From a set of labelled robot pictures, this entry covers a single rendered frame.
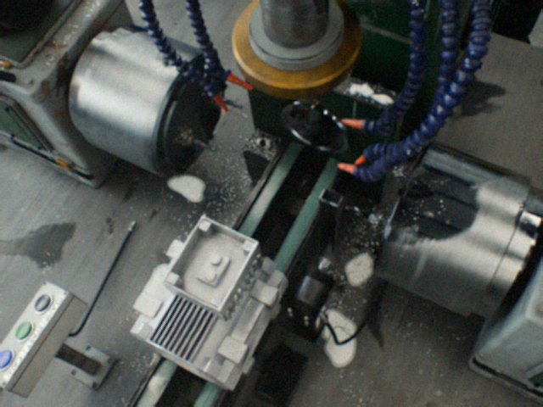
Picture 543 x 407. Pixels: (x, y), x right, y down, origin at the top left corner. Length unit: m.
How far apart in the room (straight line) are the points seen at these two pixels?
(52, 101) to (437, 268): 0.73
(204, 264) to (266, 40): 0.35
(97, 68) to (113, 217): 0.39
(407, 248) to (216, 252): 0.29
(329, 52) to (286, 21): 0.08
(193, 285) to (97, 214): 0.51
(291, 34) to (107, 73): 0.42
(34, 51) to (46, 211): 0.41
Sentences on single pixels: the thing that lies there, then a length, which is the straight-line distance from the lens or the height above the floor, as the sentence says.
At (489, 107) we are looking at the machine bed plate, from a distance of 1.48.
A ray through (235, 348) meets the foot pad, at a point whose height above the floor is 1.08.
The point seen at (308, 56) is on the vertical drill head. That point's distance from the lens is 0.81.
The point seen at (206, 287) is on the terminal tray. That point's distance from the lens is 0.93.
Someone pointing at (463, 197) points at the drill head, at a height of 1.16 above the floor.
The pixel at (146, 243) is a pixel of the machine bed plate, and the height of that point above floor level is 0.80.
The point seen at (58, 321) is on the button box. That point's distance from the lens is 1.04.
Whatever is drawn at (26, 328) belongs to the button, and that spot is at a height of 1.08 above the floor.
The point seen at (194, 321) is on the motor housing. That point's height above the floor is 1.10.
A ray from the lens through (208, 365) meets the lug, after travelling 0.92.
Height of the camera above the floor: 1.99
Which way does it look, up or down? 65 degrees down
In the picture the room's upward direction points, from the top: 10 degrees counter-clockwise
